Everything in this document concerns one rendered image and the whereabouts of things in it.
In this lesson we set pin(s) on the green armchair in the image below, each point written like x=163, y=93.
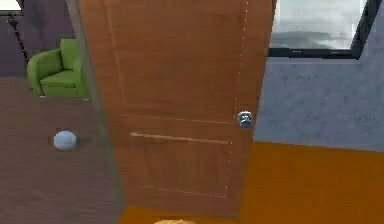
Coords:
x=56, y=71

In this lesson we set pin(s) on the flaky gold brown bread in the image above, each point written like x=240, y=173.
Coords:
x=175, y=221

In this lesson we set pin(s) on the black floor lamp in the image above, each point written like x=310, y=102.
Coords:
x=18, y=38

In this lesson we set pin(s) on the brown wooden room door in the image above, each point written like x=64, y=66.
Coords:
x=180, y=100

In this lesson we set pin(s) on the black framed window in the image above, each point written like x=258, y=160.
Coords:
x=316, y=23

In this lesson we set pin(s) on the silver round door knob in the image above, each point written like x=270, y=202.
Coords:
x=245, y=119

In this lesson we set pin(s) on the bright white window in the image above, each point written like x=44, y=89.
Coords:
x=9, y=6

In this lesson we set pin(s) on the pale blue ball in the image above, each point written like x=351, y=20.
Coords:
x=65, y=140

